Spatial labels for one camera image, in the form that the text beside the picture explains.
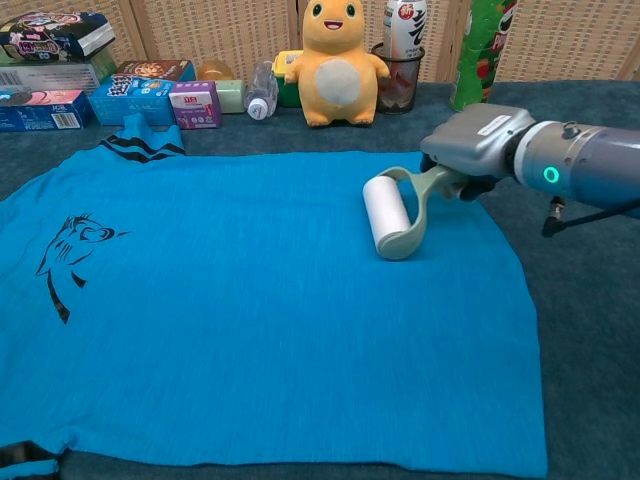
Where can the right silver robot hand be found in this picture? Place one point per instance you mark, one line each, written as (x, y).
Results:
(475, 140)

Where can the pale green lint roller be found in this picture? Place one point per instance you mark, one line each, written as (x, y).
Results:
(387, 215)

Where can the green chips can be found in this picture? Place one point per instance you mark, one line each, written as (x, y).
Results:
(480, 60)

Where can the black mesh pen holder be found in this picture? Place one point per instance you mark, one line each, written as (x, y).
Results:
(400, 85)

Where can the drink bottle with black cap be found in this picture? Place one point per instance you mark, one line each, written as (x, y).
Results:
(405, 30)

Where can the orange plush toy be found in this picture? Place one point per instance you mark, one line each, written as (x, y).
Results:
(335, 75)

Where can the green box with yellow lid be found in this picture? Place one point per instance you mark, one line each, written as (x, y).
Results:
(286, 90)

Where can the dark blue table mat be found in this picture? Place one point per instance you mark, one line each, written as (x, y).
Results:
(590, 325)

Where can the clear plastic water bottle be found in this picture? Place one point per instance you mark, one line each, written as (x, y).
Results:
(261, 95)

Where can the pale green box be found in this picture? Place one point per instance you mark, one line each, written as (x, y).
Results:
(232, 97)

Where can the orange ball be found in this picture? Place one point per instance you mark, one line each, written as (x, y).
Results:
(215, 71)

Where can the woven folding screen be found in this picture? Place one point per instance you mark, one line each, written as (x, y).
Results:
(225, 30)

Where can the small purple box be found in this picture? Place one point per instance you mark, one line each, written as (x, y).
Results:
(195, 107)

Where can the blue cat print t-shirt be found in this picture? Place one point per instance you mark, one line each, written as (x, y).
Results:
(250, 325)

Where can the brown cookie box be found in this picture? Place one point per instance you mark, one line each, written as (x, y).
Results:
(155, 69)

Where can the green and white box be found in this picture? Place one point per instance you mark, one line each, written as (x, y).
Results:
(45, 77)

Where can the pink and blue cookie box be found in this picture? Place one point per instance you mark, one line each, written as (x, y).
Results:
(40, 110)

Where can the black and purple snack box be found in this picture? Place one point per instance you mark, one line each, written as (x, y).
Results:
(50, 40)

